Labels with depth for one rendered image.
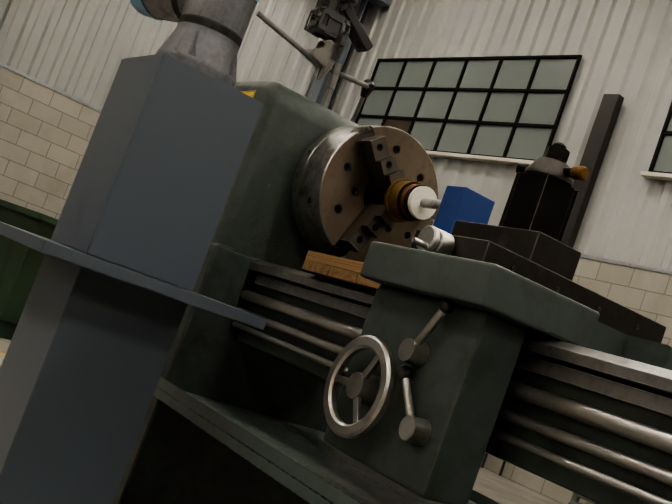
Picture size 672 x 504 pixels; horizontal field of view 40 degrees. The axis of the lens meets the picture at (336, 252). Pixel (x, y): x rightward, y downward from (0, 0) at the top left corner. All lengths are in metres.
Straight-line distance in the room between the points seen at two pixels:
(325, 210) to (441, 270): 0.70
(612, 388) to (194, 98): 0.82
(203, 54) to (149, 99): 0.14
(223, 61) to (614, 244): 8.52
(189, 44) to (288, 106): 0.49
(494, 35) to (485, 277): 11.22
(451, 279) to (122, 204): 0.57
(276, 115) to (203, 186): 0.52
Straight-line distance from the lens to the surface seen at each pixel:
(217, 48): 1.66
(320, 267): 1.80
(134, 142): 1.56
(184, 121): 1.59
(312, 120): 2.13
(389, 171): 1.99
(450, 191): 1.81
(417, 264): 1.36
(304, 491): 1.44
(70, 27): 12.35
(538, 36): 11.90
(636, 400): 1.23
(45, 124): 12.18
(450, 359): 1.31
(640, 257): 9.73
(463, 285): 1.27
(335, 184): 1.99
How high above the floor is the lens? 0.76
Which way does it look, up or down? 5 degrees up
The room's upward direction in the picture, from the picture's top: 20 degrees clockwise
